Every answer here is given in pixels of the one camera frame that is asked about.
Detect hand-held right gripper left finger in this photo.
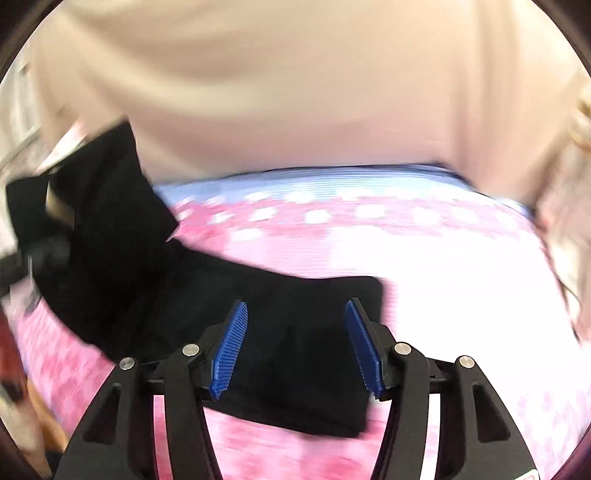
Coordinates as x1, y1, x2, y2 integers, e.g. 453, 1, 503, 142
54, 300, 250, 480

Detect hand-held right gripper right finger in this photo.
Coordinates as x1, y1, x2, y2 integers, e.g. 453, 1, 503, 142
344, 298, 539, 480

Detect black pants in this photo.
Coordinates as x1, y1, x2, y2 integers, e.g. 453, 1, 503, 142
6, 121, 386, 439

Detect pink rose print bed sheet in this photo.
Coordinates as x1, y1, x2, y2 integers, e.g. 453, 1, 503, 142
9, 164, 583, 480

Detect floral satin quilt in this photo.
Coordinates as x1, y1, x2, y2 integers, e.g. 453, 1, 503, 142
531, 78, 591, 342

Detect beige hanging cloth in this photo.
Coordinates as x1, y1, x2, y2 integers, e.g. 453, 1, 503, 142
28, 0, 583, 195

